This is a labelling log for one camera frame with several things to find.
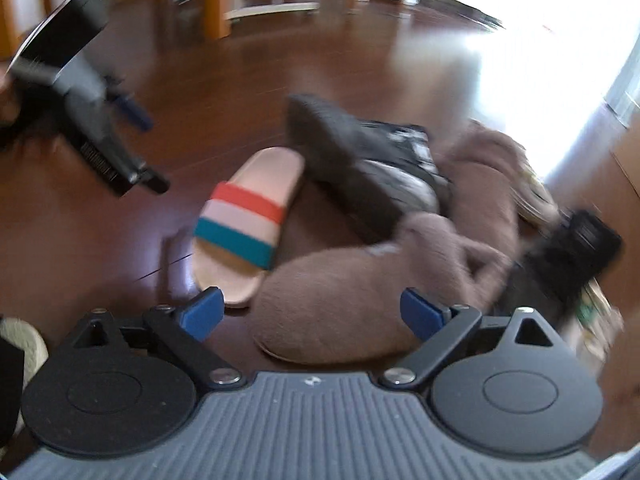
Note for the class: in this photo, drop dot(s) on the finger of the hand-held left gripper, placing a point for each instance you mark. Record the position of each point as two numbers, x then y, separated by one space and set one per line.
132 107
154 182

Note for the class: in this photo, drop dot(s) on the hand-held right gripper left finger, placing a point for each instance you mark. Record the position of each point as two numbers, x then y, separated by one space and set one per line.
205 310

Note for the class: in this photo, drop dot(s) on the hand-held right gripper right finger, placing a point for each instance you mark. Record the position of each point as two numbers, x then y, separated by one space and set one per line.
420 314

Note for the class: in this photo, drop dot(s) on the brown fuzzy slipper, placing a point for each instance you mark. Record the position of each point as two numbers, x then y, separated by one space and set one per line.
350 300
490 180

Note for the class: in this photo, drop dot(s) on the pink striped slide sandal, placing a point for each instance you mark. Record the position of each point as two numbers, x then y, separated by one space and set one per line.
240 220

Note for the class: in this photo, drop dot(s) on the black and grey sneaker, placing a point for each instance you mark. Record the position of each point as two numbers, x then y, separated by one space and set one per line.
405 170

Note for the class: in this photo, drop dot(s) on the black shoe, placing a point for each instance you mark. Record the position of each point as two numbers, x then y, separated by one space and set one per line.
565 255

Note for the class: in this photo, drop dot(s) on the white printed slipper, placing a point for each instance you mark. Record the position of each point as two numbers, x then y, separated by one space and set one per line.
537 195
597 320

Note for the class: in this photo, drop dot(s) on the black slipper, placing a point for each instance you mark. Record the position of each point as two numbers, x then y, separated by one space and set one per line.
340 155

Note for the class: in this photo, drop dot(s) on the white knitted shoe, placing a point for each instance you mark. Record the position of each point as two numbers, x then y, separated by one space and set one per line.
25 355

